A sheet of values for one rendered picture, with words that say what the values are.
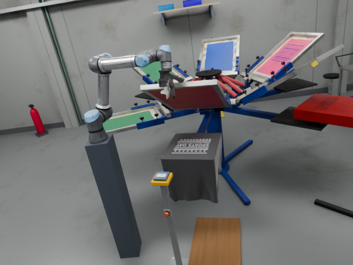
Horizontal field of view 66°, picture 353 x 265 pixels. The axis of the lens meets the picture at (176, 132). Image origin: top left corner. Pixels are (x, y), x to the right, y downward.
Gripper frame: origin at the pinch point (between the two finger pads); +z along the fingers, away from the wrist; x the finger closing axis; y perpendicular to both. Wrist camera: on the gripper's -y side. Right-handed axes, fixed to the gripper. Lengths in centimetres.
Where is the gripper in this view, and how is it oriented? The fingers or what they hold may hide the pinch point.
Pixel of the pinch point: (171, 99)
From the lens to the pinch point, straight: 184.7
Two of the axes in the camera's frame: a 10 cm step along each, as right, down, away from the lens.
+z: 0.6, 9.9, 1.3
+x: -2.9, 1.5, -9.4
